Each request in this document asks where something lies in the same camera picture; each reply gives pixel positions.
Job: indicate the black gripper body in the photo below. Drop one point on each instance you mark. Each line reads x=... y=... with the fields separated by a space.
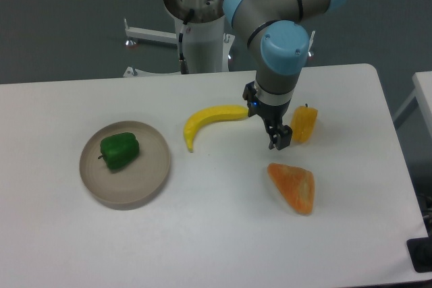
x=271 y=114

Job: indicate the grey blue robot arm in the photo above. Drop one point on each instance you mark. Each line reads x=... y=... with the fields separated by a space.
x=276 y=91

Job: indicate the yellow bell pepper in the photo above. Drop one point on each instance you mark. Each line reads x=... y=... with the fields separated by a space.
x=303 y=122

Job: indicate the beige round plate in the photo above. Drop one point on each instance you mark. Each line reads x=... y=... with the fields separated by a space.
x=137 y=183

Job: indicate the green bell pepper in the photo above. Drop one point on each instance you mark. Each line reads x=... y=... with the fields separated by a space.
x=119 y=150

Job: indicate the yellow banana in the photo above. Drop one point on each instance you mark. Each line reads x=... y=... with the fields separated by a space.
x=209 y=115

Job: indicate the orange slice wedge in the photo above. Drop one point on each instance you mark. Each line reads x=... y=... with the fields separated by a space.
x=296 y=185

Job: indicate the white side table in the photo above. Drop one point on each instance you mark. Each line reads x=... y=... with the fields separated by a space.
x=420 y=98

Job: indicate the black box at edge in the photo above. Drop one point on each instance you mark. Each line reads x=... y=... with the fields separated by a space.
x=420 y=253

